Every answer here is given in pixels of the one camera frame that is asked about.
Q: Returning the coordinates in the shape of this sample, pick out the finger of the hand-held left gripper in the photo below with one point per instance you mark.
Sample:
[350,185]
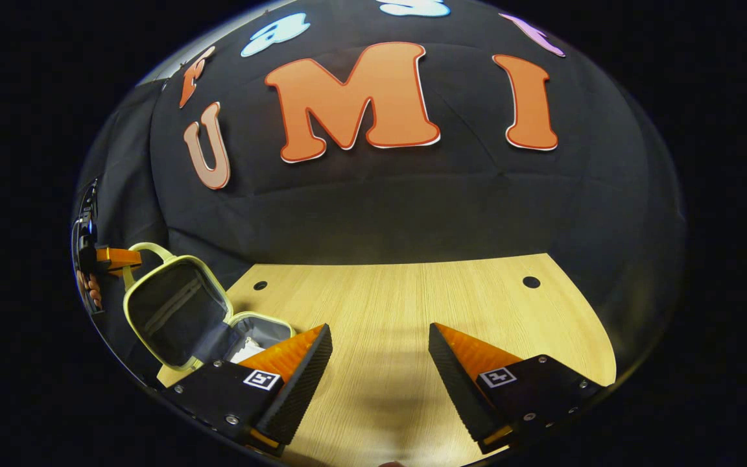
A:
[119,258]

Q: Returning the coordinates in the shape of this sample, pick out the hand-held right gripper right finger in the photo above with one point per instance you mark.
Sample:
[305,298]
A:
[461,389]

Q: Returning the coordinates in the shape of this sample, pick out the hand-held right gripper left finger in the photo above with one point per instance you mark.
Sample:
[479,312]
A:
[299,389]

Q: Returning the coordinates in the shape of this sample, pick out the white pump bottle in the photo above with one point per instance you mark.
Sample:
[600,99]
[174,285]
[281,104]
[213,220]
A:
[248,350]

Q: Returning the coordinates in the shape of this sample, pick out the yellow-trimmed grey suitcase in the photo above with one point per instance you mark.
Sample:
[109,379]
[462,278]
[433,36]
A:
[172,311]

